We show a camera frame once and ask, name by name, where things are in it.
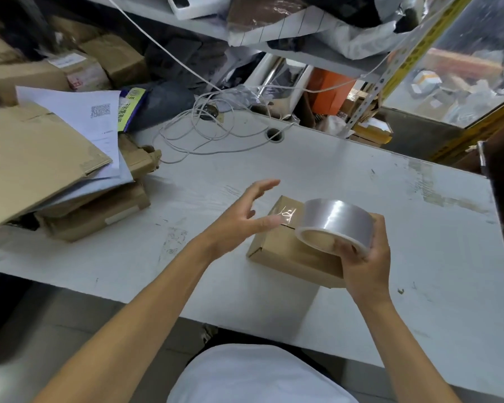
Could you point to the flat brown cardboard box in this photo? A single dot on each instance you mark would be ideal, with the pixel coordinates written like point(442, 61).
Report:
point(96, 214)

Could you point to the person's right thumb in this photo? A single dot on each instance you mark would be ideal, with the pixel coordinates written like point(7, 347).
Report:
point(345, 249)

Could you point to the small brown cardboard box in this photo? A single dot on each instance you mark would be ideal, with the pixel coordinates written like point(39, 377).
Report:
point(283, 251)

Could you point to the white plastic device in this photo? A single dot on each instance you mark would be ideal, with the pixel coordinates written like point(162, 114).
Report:
point(197, 4)

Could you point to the large flattened cardboard sheet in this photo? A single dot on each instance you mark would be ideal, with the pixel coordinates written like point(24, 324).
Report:
point(33, 159)

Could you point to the dark grey plastic bag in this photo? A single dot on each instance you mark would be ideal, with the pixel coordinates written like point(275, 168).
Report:
point(172, 79)

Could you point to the blue and yellow packet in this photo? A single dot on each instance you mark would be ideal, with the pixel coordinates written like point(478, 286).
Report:
point(131, 106)

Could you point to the person's left thumb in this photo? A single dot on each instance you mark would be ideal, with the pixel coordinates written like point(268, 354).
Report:
point(262, 225)

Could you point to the torn brown cardboard box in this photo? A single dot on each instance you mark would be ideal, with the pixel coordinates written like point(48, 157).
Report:
point(140, 157)

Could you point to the person's left forearm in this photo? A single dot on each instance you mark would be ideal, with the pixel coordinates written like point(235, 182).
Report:
point(134, 318)

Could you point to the orange box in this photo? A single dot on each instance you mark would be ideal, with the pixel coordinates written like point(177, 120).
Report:
point(329, 88)

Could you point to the person's left hand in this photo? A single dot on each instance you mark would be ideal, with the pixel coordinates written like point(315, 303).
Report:
point(229, 228)

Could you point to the clear packing tape roll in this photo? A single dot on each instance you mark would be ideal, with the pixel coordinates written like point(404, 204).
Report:
point(334, 218)

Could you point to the grey plastic mailing bag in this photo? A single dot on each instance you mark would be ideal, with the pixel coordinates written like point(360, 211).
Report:
point(352, 35)

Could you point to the perforated metal shelf post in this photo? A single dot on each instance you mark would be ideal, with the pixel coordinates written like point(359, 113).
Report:
point(376, 86)

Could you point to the labelled brown cardboard box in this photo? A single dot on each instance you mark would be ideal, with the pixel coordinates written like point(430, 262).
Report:
point(82, 71)

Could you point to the person's right forearm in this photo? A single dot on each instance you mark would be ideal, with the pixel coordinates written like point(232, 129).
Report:
point(397, 352)

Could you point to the yellow framed glass panel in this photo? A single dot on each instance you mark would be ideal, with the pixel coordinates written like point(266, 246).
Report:
point(466, 62)

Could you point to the long brown cardboard box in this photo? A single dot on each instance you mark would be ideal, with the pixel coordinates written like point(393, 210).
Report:
point(21, 81)

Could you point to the person's white shirt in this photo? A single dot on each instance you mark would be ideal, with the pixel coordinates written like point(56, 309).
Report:
point(256, 377)

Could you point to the person's right hand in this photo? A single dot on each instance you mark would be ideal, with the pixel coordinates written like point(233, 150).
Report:
point(367, 274)

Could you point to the white printed paper sheets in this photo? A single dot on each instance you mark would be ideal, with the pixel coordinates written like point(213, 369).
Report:
point(94, 117)

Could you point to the brown wrapped packet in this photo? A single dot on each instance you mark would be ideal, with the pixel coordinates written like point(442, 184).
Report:
point(260, 10)

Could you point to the yellow flat box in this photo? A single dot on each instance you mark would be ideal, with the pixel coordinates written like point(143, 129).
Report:
point(373, 132)

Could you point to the white metal shelf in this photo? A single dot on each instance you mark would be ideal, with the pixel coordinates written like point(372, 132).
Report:
point(277, 48)

